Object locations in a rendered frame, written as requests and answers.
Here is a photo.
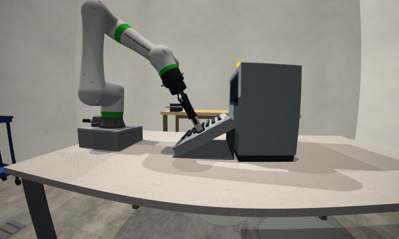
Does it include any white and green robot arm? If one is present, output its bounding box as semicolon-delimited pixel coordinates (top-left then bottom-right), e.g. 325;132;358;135
77;0;184;129

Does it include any dark grey control console with keypad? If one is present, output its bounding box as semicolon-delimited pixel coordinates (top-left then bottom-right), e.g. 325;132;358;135
172;62;302;162

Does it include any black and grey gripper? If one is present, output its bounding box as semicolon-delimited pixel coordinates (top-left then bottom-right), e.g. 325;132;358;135
169;81;203;132

